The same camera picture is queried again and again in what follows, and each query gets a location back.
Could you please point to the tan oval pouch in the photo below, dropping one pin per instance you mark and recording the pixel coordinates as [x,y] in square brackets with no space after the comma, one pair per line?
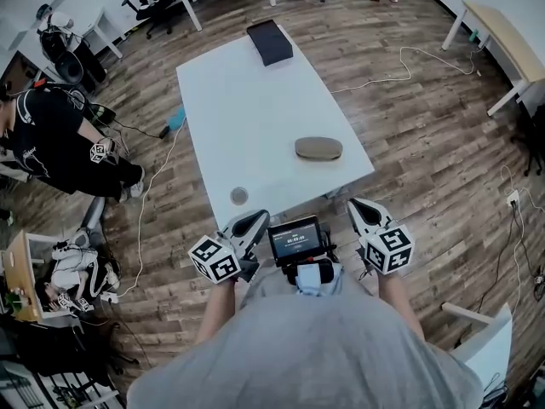
[318,149]

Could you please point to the person's left forearm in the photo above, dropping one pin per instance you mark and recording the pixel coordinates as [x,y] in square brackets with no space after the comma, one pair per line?
[217,313]

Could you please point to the white power strip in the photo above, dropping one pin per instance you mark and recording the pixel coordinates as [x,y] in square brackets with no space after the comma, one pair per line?
[513,197]

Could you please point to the round grey table grommet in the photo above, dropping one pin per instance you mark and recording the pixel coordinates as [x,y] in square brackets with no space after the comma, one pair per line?
[239,195]

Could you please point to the person's right forearm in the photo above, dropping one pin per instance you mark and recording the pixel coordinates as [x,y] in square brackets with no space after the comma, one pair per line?
[398,305]

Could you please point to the person's grey t-shirt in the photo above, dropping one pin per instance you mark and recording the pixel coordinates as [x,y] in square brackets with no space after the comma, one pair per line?
[306,356]

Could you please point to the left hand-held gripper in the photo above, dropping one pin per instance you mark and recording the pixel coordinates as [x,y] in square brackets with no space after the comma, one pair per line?
[215,260]

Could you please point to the blue cloth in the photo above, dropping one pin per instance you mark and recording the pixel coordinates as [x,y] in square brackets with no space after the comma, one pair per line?
[175,119]

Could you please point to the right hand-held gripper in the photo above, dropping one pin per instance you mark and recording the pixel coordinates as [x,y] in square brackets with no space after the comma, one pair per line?
[389,251]

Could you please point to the white blue chest mount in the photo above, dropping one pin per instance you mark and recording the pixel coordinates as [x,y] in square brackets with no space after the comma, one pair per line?
[310,277]

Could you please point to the black chest-mounted screen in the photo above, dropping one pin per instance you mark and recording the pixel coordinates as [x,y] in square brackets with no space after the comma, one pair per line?
[294,240]

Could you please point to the white table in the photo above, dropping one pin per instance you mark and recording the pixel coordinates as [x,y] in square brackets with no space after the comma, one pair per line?
[255,113]

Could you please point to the white desk with round sticker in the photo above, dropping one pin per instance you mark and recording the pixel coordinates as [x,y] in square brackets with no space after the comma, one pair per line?
[489,347]

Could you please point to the light wooden desk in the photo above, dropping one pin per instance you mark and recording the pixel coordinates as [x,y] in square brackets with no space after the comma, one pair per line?
[506,36]
[17,279]

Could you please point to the green bottle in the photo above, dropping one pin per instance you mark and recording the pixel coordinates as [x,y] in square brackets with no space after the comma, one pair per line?
[473,35]

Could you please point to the black box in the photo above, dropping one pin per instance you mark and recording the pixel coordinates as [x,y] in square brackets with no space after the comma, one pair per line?
[270,43]

